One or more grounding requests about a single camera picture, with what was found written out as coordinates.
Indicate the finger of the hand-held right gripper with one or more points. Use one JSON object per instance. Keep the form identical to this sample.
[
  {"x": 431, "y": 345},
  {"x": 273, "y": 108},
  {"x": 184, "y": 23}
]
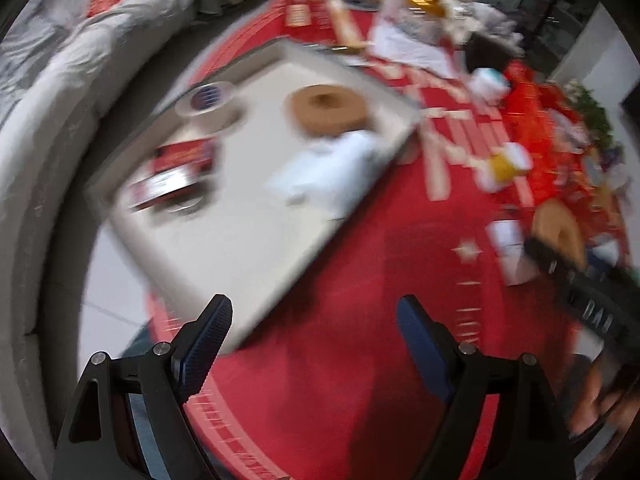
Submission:
[
  {"x": 602, "y": 258},
  {"x": 547, "y": 257}
]

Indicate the green plant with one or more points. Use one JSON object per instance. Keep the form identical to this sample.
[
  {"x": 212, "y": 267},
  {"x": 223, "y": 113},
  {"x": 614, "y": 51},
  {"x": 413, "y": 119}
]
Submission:
[{"x": 595, "y": 110}]

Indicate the white jar with teal lid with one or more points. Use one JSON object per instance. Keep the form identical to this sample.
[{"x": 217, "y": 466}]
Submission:
[{"x": 487, "y": 82}]

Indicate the white sofa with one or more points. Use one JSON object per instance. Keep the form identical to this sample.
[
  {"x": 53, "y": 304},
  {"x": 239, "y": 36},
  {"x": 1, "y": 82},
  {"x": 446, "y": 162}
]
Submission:
[{"x": 50, "y": 110}]

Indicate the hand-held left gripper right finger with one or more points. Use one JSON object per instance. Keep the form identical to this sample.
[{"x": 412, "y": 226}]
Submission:
[{"x": 425, "y": 350}]

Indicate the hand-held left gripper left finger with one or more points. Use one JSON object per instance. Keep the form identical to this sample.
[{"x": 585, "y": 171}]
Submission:
[{"x": 202, "y": 350}]

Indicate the grey shallow tray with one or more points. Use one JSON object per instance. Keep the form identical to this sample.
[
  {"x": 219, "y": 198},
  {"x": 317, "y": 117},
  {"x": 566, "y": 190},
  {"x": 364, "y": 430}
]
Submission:
[{"x": 225, "y": 260}]

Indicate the clear tape roll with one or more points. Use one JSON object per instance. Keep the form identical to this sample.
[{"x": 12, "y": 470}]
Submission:
[{"x": 220, "y": 110}]

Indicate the red and white packet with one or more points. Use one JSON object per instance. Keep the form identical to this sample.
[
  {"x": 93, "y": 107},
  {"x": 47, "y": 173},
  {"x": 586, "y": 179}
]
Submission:
[{"x": 160, "y": 187}]

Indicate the gold foil packet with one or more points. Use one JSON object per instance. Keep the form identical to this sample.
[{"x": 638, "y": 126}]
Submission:
[{"x": 427, "y": 4}]

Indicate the white jar with yellow label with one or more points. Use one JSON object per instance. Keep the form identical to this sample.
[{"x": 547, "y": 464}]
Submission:
[{"x": 502, "y": 167}]

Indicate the person's right hand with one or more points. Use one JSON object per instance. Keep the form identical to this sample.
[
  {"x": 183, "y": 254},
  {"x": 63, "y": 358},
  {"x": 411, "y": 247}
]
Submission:
[{"x": 600, "y": 400}]

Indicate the white paper sheet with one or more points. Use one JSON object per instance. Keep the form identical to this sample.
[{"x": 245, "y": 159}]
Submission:
[{"x": 410, "y": 50}]

